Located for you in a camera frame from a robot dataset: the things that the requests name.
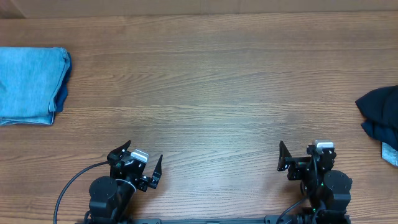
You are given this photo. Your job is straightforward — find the black garment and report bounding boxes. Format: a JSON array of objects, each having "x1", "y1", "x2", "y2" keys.
[{"x1": 355, "y1": 85, "x2": 397, "y2": 129}]

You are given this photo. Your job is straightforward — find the light denim fabric piece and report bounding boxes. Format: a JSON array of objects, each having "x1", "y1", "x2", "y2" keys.
[{"x1": 381, "y1": 142, "x2": 398, "y2": 167}]

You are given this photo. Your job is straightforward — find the folded light blue jeans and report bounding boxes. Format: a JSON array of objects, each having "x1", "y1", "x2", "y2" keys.
[{"x1": 1, "y1": 47, "x2": 72, "y2": 126}]

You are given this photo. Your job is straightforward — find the dark navy garment pile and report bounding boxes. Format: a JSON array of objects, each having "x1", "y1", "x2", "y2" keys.
[{"x1": 361, "y1": 120, "x2": 397, "y2": 150}]

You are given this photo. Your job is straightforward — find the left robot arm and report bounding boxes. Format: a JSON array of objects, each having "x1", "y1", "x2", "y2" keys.
[{"x1": 85, "y1": 141, "x2": 163, "y2": 224}]

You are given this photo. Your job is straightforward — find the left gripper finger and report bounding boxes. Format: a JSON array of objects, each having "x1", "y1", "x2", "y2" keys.
[
  {"x1": 148, "y1": 154, "x2": 163, "y2": 189},
  {"x1": 107, "y1": 140, "x2": 131, "y2": 162}
]

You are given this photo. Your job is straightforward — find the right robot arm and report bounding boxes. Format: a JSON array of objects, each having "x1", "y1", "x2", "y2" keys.
[{"x1": 275, "y1": 140, "x2": 353, "y2": 223}]

